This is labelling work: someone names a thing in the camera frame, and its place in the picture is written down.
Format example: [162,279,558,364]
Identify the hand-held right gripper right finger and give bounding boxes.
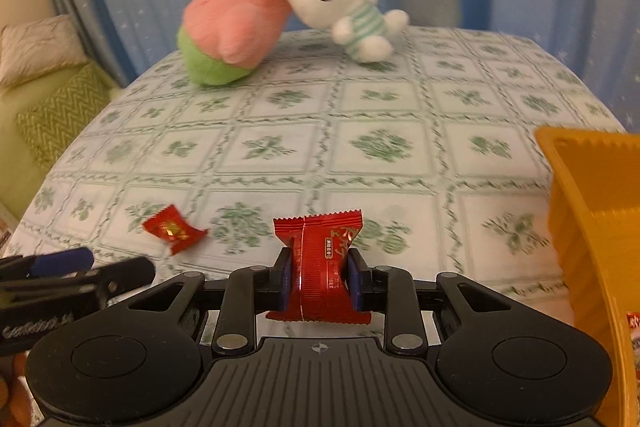
[347,249,512,356]

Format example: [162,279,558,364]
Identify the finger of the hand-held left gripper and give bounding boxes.
[65,255,157,297]
[0,248,95,280]

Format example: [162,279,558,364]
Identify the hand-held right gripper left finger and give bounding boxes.
[126,248,294,357]

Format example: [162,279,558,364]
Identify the red snack packet white label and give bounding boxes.
[265,209,374,326]

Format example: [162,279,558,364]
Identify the small red foil candy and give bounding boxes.
[142,204,210,257]

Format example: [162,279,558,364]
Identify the orange plastic basket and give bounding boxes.
[534,127,640,427]

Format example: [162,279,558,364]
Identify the light green sofa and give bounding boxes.
[0,57,126,220]

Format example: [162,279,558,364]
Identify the green floral tablecloth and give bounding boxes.
[0,26,632,358]

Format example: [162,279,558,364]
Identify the green zigzag pillow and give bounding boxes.
[15,62,115,175]

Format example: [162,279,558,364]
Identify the beige pillow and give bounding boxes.
[0,14,89,88]

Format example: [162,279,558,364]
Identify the pink green plush toy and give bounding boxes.
[176,0,313,88]

